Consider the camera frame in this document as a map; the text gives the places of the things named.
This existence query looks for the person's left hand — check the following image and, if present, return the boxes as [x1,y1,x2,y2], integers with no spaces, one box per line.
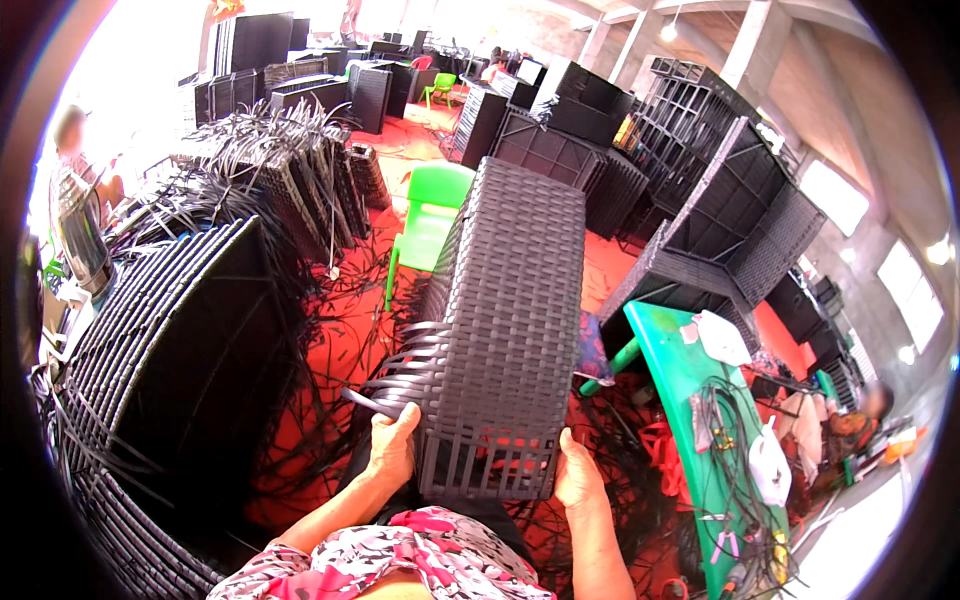
[365,402,423,490]

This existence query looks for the floral patterned cloth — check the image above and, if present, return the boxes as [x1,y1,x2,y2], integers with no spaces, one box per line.
[573,311,616,387]

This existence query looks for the loose black strands heap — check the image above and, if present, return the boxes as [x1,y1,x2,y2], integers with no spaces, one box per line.
[247,247,421,481]

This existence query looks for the stack of black woven panels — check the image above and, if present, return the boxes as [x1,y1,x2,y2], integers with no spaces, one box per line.
[45,216,310,600]

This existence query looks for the tangle of black cords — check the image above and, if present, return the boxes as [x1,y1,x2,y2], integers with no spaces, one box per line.
[693,378,800,600]

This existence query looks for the pink handled pliers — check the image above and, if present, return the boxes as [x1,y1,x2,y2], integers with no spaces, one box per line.
[708,528,741,565]

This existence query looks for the white plastic bag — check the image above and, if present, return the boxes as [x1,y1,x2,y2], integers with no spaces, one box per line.
[747,416,793,507]

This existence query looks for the white crumpled cloth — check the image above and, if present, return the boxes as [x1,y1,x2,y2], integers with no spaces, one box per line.
[679,309,753,367]

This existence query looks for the heap of unfinished strand panels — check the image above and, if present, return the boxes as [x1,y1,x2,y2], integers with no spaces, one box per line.
[112,97,393,265]

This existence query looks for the stack of dark woven boxes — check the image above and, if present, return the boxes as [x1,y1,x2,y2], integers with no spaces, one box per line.
[448,54,650,241]

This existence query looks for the person's body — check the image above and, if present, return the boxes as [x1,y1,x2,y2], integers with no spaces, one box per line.
[206,506,558,600]

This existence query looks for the person's right hand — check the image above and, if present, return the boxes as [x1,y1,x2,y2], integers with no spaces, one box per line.
[552,427,606,513]

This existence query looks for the large black woven furniture frame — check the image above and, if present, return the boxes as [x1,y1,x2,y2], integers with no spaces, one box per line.
[596,116,828,357]

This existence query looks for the green plastic table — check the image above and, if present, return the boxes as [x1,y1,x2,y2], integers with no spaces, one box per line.
[579,300,798,600]

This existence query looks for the green plastic chair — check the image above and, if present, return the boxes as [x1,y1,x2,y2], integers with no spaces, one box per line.
[418,72,458,111]
[384,163,478,312]

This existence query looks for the grey woven rattan box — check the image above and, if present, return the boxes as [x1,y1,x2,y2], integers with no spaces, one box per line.
[341,156,588,502]

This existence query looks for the stack of black metal frames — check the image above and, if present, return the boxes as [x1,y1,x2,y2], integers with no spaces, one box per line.
[616,56,760,211]

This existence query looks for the row of black woven boxes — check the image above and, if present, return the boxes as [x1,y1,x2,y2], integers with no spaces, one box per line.
[177,11,440,136]

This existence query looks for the shiny metal kettle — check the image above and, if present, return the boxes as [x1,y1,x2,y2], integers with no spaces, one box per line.
[51,168,115,295]

